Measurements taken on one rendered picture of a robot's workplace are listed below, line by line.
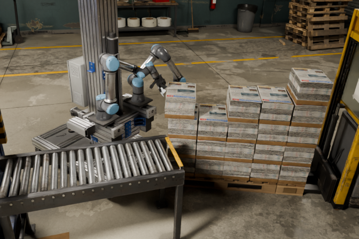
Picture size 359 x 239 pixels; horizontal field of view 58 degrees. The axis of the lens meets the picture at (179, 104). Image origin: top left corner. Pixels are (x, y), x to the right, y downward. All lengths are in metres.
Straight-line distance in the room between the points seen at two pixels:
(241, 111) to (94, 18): 1.58
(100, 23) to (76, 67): 0.55
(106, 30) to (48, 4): 6.25
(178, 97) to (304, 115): 1.18
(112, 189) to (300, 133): 1.84
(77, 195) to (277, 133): 1.90
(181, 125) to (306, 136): 1.21
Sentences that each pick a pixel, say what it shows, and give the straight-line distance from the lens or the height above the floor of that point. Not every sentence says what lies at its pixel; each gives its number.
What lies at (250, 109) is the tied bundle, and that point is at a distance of 3.11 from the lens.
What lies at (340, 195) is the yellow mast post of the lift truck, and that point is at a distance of 3.64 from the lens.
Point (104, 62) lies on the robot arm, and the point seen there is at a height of 1.42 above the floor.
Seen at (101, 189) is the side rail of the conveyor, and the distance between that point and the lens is 2.42.
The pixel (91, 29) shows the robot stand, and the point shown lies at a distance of 3.15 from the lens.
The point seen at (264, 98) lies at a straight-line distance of 3.14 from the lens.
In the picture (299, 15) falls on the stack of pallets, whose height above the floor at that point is 0.74.
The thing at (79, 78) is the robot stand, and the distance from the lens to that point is 3.41.
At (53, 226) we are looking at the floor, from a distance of 3.34.
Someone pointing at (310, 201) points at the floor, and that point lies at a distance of 3.76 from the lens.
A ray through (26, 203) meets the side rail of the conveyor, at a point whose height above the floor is 0.76.
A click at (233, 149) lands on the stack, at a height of 0.52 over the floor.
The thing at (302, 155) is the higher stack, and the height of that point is 0.51.
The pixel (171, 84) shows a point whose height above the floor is 1.06.
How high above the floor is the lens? 2.35
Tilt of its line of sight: 27 degrees down
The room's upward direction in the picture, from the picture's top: 3 degrees clockwise
